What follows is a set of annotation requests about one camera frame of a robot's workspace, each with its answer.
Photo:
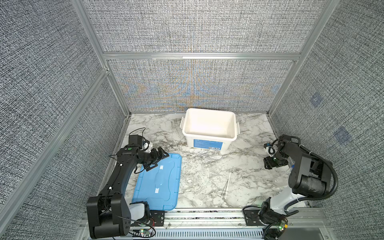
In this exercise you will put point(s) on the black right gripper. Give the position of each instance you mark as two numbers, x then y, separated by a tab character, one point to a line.
270	163

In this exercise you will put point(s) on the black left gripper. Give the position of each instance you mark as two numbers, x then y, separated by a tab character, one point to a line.
154	161

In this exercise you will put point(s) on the white plastic storage bin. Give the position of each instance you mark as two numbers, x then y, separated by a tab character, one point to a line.
209	129

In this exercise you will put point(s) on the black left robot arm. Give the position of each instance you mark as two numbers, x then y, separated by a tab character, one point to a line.
109	214

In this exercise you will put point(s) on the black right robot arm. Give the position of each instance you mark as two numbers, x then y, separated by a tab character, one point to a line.
312	178

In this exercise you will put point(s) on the blue plastic bin lid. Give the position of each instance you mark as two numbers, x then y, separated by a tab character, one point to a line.
159	187

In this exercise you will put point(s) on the clear glass stirring rod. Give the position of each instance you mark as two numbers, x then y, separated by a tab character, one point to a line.
226	187

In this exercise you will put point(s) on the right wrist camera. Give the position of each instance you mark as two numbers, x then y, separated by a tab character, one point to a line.
269	148

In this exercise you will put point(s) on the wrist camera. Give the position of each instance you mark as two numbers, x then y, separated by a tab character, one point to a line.
269	148
139	141

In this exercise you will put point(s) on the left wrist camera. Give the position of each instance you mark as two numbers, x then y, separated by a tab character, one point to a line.
139	141

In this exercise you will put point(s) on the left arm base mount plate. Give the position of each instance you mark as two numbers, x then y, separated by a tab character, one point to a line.
156	220

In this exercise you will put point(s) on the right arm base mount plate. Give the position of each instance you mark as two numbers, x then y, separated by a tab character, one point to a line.
252	217

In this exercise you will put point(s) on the aluminium mounting rail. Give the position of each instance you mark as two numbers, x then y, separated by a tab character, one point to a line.
229	224

